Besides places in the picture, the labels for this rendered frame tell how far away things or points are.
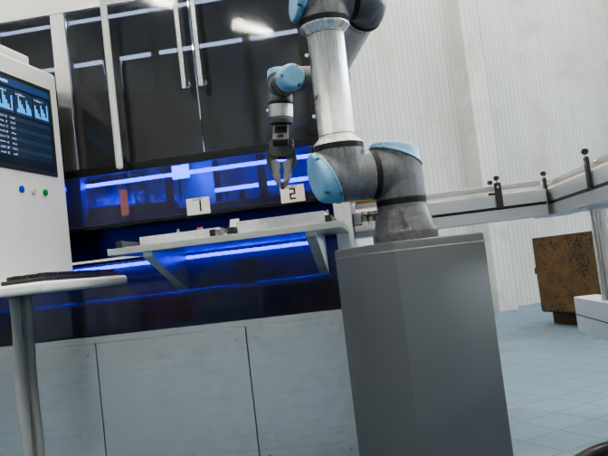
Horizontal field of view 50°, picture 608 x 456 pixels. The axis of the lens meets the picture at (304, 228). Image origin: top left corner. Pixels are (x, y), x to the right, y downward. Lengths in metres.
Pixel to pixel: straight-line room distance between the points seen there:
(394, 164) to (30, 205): 1.26
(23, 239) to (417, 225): 1.28
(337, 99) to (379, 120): 5.91
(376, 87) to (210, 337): 5.48
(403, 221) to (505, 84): 7.35
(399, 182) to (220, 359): 1.11
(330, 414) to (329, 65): 1.26
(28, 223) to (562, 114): 7.97
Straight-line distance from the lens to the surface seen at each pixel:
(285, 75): 1.86
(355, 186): 1.45
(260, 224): 1.90
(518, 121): 8.77
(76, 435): 2.56
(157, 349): 2.39
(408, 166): 1.49
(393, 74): 7.67
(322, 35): 1.52
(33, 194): 2.29
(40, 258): 2.27
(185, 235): 2.07
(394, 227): 1.47
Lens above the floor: 0.75
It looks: 4 degrees up
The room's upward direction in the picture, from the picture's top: 7 degrees counter-clockwise
